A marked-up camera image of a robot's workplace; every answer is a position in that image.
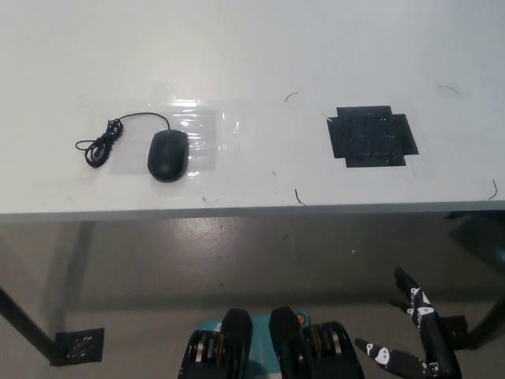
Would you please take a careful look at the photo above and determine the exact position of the black computer mouse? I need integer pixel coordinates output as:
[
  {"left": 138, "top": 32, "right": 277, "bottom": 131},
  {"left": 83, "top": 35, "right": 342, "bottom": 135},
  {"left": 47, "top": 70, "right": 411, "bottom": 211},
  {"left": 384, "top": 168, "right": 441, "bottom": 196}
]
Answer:
[{"left": 147, "top": 130, "right": 189, "bottom": 183}]

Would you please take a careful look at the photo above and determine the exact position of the transparent plastic film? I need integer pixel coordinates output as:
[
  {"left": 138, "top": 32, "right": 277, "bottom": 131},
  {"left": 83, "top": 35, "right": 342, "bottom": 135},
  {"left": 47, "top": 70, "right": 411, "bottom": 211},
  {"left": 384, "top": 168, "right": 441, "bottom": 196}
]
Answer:
[{"left": 149, "top": 81, "right": 242, "bottom": 177}]

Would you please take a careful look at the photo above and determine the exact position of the black table leg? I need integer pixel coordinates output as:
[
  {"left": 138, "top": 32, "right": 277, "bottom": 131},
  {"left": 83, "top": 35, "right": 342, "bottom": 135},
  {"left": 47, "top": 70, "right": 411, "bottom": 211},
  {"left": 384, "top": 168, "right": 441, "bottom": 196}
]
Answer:
[
  {"left": 0, "top": 286, "right": 56, "bottom": 362},
  {"left": 467, "top": 290, "right": 505, "bottom": 351}
]

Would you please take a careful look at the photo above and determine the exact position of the black tape patch on table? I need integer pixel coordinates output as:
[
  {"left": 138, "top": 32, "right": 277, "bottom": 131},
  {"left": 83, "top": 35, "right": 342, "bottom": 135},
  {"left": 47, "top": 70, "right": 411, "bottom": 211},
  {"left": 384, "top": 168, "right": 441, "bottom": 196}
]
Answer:
[{"left": 326, "top": 104, "right": 420, "bottom": 169}]

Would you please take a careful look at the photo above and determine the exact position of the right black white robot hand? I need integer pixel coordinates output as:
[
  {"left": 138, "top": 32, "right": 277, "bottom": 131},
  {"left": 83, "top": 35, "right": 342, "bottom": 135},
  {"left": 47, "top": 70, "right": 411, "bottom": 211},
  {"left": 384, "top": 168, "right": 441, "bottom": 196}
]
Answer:
[{"left": 354, "top": 266, "right": 462, "bottom": 379}]

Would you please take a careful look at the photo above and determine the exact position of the black mouse cable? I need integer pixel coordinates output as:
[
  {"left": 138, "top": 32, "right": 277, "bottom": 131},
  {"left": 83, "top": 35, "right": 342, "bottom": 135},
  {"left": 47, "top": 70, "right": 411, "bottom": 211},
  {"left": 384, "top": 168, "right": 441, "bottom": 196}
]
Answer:
[{"left": 74, "top": 112, "right": 172, "bottom": 169}]

